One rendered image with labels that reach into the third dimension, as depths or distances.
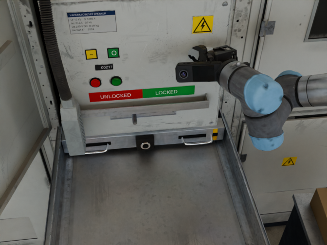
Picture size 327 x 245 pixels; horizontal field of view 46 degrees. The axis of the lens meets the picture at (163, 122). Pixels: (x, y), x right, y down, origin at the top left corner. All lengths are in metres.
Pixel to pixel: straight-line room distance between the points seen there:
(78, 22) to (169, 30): 0.24
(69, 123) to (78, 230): 0.31
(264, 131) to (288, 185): 1.05
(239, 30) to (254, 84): 0.49
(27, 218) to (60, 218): 0.71
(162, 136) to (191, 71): 0.40
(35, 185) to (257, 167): 0.94
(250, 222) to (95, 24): 0.70
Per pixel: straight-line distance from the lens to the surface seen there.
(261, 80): 0.81
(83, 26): 1.05
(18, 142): 1.33
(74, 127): 1.11
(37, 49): 1.27
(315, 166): 1.86
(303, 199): 1.39
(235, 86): 0.85
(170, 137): 1.29
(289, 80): 0.97
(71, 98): 1.08
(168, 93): 1.18
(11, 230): 1.98
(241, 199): 1.21
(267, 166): 1.76
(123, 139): 1.28
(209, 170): 1.27
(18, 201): 1.79
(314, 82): 0.94
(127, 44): 1.07
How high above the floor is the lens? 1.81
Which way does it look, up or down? 43 degrees down
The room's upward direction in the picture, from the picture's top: straight up
